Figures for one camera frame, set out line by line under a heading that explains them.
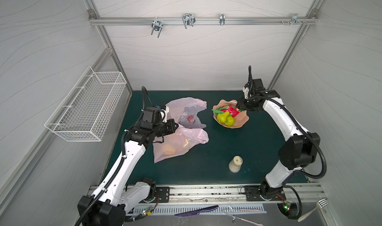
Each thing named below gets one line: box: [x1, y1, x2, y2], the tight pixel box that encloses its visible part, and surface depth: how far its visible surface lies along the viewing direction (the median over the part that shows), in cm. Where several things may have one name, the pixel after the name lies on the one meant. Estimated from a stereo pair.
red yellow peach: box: [187, 115, 195, 124], surface depth 103 cm
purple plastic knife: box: [174, 205, 219, 218], surface depth 70 cm
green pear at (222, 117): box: [216, 111, 230, 123], surface depth 97 cm
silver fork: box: [297, 197, 331, 223], surface depth 72 cm
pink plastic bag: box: [152, 97, 210, 163], surface depth 82 cm
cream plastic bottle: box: [228, 155, 244, 174], surface depth 77 cm
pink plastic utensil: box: [223, 211, 264, 226], surface depth 67 cm
